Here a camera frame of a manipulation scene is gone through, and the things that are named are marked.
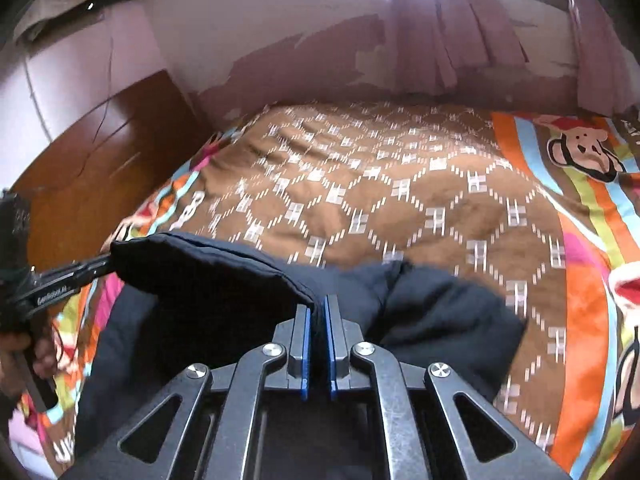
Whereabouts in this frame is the dark navy padded coat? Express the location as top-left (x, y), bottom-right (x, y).
top-left (75, 232), bottom-right (526, 456)

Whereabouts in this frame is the person's left hand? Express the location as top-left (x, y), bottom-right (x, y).
top-left (1, 326), bottom-right (58, 398)

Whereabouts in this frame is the brown wooden headboard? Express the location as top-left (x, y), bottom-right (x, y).
top-left (12, 70), bottom-right (212, 270)

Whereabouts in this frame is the right pink curtain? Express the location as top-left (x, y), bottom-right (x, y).
top-left (568, 0), bottom-right (639, 116)

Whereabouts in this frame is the pink curtain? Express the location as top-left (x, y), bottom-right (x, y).
top-left (383, 0), bottom-right (527, 96)
top-left (568, 0), bottom-right (639, 116)

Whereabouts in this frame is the left pink curtain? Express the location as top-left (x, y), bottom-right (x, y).
top-left (383, 0), bottom-right (527, 96)

